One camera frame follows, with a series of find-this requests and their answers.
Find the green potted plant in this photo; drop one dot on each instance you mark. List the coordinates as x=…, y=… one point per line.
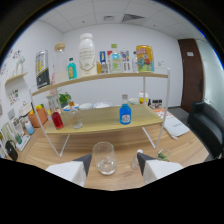
x=65, y=98

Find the yellow printed can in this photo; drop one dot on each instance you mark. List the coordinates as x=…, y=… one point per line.
x=145, y=59

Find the small pictures wall sheet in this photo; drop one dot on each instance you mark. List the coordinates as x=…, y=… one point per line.
x=13, y=96

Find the glass bowl of limes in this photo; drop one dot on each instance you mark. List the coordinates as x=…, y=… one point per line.
x=162, y=156

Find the small dark bottle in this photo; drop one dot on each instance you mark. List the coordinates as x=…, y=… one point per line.
x=149, y=102

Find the small dark jar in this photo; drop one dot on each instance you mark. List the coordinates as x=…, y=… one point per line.
x=153, y=103
x=156, y=103
x=160, y=103

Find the small white blue bottle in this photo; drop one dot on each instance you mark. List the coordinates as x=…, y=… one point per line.
x=29, y=128

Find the orange pot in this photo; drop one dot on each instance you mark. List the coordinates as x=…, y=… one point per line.
x=37, y=118

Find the small pink bottle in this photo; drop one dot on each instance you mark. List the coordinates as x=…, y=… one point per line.
x=52, y=79

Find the glass jar cork lid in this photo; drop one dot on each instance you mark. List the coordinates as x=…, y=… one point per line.
x=60, y=63

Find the red liquid bottle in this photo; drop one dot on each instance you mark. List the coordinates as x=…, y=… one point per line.
x=57, y=120

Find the white figurine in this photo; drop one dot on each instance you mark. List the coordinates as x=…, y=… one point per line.
x=20, y=63

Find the clear bottle red label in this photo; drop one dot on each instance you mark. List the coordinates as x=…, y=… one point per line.
x=134, y=163

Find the green cup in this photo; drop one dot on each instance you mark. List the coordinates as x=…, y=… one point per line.
x=18, y=139

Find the clear bottle green cap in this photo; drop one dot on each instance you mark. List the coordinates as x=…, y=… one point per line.
x=116, y=61

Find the white folded cloth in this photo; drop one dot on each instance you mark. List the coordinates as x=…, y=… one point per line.
x=176, y=128

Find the orange printed paper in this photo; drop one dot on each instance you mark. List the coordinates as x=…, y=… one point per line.
x=161, y=114

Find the clear bottle orange label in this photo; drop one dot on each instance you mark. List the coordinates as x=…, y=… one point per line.
x=76, y=119

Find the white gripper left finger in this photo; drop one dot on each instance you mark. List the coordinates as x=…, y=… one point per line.
x=71, y=170

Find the white tray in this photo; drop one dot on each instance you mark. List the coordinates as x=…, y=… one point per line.
x=24, y=145

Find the clear drinking glass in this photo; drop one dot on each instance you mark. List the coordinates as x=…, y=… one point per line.
x=104, y=160

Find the wooden wall shelf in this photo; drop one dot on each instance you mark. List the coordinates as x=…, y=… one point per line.
x=16, y=78

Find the small clear bottle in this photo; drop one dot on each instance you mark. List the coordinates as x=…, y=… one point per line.
x=135, y=63

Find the red white wall poster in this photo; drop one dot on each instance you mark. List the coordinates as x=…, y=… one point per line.
x=109, y=56

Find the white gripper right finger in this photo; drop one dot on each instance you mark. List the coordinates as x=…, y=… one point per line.
x=156, y=169

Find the white wooden two-tier rack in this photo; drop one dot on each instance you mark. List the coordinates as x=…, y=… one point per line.
x=100, y=125

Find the small teal bottle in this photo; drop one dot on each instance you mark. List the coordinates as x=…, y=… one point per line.
x=72, y=70

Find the large white bottle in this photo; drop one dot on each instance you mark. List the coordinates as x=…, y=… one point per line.
x=87, y=55

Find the blue liquid bottle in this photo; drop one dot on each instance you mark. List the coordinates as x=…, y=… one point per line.
x=125, y=113

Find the colourful wall poster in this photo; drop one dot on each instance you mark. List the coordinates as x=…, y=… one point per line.
x=126, y=56

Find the white bowl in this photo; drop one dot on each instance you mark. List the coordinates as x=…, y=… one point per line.
x=86, y=106
x=102, y=105

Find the black armchair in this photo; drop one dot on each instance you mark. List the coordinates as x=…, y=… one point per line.
x=208, y=128

